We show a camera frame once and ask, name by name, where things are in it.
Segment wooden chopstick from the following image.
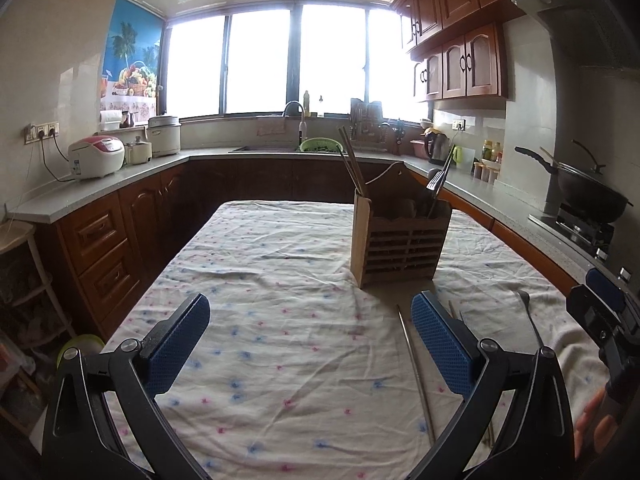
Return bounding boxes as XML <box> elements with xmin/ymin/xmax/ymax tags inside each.
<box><xmin>346</xmin><ymin>145</ymin><xmax>366</xmax><ymax>195</ymax></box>
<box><xmin>337</xmin><ymin>126</ymin><xmax>362</xmax><ymax>196</ymax></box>

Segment gas stove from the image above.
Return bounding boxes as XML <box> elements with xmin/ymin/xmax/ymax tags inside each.
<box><xmin>529</xmin><ymin>202</ymin><xmax>617</xmax><ymax>262</ymax></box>

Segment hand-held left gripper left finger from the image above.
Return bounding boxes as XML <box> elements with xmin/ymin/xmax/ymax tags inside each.
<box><xmin>42</xmin><ymin>292</ymin><xmax>212</xmax><ymax>480</ymax></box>

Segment green colander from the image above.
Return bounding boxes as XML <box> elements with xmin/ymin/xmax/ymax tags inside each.
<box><xmin>300</xmin><ymin>137</ymin><xmax>344</xmax><ymax>154</ymax></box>

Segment wooden upper cabinets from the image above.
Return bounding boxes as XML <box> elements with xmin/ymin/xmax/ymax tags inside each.
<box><xmin>392</xmin><ymin>0</ymin><xmax>576</xmax><ymax>102</ymax></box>

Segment palm and fruit poster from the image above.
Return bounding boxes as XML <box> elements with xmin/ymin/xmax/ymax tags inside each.
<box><xmin>100</xmin><ymin>0</ymin><xmax>166</xmax><ymax>116</ymax></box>

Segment white floral tablecloth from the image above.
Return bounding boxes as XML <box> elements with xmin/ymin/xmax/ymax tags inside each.
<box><xmin>102</xmin><ymin>200</ymin><xmax>611</xmax><ymax>480</ymax></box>

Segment black power cable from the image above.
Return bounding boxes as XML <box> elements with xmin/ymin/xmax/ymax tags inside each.
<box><xmin>39</xmin><ymin>137</ymin><xmax>76</xmax><ymax>183</ymax></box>

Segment white and red rice cooker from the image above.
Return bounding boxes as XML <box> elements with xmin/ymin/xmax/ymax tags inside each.
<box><xmin>68</xmin><ymin>135</ymin><xmax>126</xmax><ymax>181</ymax></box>

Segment metal slotted spatula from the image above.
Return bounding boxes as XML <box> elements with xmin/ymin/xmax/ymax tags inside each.
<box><xmin>426</xmin><ymin>144</ymin><xmax>458</xmax><ymax>220</ymax></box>

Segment steel electric kettle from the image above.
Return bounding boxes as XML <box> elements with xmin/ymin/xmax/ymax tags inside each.
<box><xmin>424</xmin><ymin>129</ymin><xmax>449</xmax><ymax>166</ymax></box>

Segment wooden utensil holder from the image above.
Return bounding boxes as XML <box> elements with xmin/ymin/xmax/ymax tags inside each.
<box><xmin>350</xmin><ymin>162</ymin><xmax>453</xmax><ymax>290</ymax></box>

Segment long handle metal spoon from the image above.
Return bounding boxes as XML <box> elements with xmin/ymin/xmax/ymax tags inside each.
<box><xmin>510</xmin><ymin>288</ymin><xmax>546</xmax><ymax>350</ymax></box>

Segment white stool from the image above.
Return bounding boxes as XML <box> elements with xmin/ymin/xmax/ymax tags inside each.
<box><xmin>0</xmin><ymin>220</ymin><xmax>76</xmax><ymax>436</ymax></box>

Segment yellow green basin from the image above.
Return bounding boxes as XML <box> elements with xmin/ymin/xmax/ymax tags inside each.
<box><xmin>56</xmin><ymin>334</ymin><xmax>106</xmax><ymax>367</ymax></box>

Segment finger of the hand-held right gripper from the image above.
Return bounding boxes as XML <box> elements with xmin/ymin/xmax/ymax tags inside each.
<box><xmin>566</xmin><ymin>284</ymin><xmax>640</xmax><ymax>361</ymax></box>
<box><xmin>586</xmin><ymin>267</ymin><xmax>627</xmax><ymax>313</ymax></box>

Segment large white steamer pot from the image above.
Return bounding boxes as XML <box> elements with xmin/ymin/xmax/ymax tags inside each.
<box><xmin>147</xmin><ymin>115</ymin><xmax>182</xmax><ymax>157</ymax></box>

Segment seasoning jar set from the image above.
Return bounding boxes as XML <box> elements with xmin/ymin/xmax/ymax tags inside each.
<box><xmin>472</xmin><ymin>159</ymin><xmax>501</xmax><ymax>183</ymax></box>

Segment kitchen window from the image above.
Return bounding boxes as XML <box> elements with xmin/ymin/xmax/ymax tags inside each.
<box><xmin>165</xmin><ymin>2</ymin><xmax>431</xmax><ymax>121</ymax></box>

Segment wooden cabinets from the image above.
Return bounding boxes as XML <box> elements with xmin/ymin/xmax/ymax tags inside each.
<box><xmin>55</xmin><ymin>157</ymin><xmax>576</xmax><ymax>341</ymax></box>
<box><xmin>392</xmin><ymin>0</ymin><xmax>576</xmax><ymax>102</ymax></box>

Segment small white cooker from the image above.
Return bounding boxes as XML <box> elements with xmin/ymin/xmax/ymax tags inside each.
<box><xmin>125</xmin><ymin>140</ymin><xmax>152</xmax><ymax>165</ymax></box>

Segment wooden lower cabinets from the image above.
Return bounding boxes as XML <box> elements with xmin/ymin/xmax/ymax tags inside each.
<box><xmin>55</xmin><ymin>157</ymin><xmax>576</xmax><ymax>341</ymax></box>

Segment wall socket strip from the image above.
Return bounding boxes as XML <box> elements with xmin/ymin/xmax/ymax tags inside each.
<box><xmin>25</xmin><ymin>122</ymin><xmax>60</xmax><ymax>142</ymax></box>

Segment metal chopstick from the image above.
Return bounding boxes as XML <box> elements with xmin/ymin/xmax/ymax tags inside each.
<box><xmin>396</xmin><ymin>304</ymin><xmax>437</xmax><ymax>447</ymax></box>

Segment person's right hand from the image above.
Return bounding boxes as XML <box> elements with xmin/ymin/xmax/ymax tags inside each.
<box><xmin>574</xmin><ymin>389</ymin><xmax>617</xmax><ymax>461</ymax></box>

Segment white and green pitcher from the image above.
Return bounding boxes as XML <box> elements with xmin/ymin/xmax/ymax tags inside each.
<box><xmin>452</xmin><ymin>145</ymin><xmax>476</xmax><ymax>171</ymax></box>

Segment metal dish rack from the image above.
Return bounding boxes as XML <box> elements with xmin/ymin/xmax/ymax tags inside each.
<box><xmin>350</xmin><ymin>105</ymin><xmax>390</xmax><ymax>152</ymax></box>

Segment range hood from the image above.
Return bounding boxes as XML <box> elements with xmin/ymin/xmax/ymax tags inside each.
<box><xmin>509</xmin><ymin>0</ymin><xmax>640</xmax><ymax>71</ymax></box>

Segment chrome faucet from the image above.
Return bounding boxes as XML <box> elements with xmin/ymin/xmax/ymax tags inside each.
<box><xmin>283</xmin><ymin>101</ymin><xmax>307</xmax><ymax>146</ymax></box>

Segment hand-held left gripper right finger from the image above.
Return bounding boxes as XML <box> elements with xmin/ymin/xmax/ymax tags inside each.
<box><xmin>410</xmin><ymin>289</ymin><xmax>576</xmax><ymax>480</ymax></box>

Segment black wok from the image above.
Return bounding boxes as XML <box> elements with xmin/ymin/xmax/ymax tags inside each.
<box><xmin>515</xmin><ymin>140</ymin><xmax>633</xmax><ymax>223</ymax></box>

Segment steel sink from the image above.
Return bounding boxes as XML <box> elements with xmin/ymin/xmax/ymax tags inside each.
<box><xmin>230</xmin><ymin>145</ymin><xmax>301</xmax><ymax>154</ymax></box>

